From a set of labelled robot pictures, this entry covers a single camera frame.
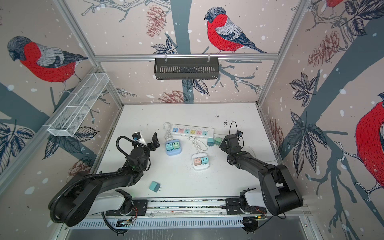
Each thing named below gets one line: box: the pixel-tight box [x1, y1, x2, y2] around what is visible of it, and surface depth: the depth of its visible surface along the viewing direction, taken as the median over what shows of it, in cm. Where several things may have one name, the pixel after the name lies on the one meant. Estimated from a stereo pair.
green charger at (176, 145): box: [172, 141, 180, 150], surface depth 92 cm
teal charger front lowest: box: [148, 181, 162, 193], surface depth 81 cm
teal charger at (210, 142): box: [207, 138, 214, 147], surface depth 99 cm
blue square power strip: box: [165, 139, 182, 156], surface depth 93 cm
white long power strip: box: [170, 124, 215, 139], surface depth 103 cm
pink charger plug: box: [194, 157, 201, 167], surface depth 84 cm
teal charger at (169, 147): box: [165, 143, 174, 151], surface depth 91 cm
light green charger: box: [214, 136, 222, 146], surface depth 99 cm
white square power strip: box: [192, 152, 210, 170], surface depth 87 cm
